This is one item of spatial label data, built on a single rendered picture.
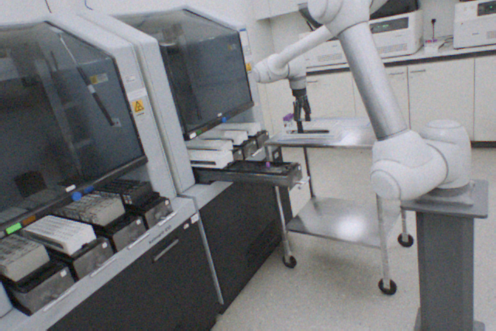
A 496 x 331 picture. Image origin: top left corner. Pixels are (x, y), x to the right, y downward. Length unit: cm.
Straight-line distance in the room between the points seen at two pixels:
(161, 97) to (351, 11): 86
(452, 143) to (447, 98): 231
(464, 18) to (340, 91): 120
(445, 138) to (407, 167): 20
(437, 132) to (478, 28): 227
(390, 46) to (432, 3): 73
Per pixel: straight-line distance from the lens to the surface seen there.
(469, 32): 351
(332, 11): 118
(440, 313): 169
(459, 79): 357
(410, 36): 356
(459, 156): 133
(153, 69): 158
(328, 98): 384
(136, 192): 149
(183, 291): 168
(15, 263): 131
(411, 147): 118
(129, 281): 146
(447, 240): 147
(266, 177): 149
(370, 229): 202
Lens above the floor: 139
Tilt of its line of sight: 18 degrees down
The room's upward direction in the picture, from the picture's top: 12 degrees counter-clockwise
